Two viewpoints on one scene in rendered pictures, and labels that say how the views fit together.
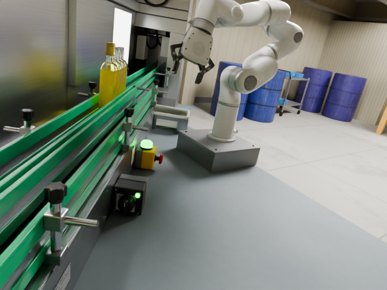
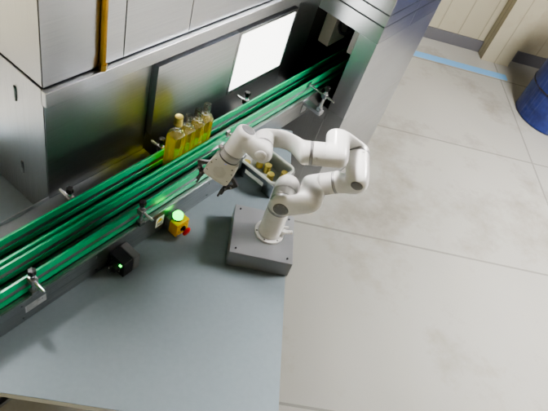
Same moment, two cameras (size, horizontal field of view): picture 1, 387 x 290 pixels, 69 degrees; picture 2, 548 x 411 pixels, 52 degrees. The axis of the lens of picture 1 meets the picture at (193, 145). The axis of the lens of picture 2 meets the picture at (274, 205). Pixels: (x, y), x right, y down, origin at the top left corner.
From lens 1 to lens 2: 1.58 m
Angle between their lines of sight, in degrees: 33
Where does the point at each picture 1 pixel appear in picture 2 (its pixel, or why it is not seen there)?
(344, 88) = not seen: outside the picture
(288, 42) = (346, 185)
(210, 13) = (233, 150)
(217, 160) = (232, 257)
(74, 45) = (152, 104)
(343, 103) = not seen: outside the picture
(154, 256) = (103, 309)
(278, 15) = (323, 163)
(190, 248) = (129, 317)
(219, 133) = (260, 230)
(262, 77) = (294, 209)
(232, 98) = not seen: hidden behind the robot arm
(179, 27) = (372, 33)
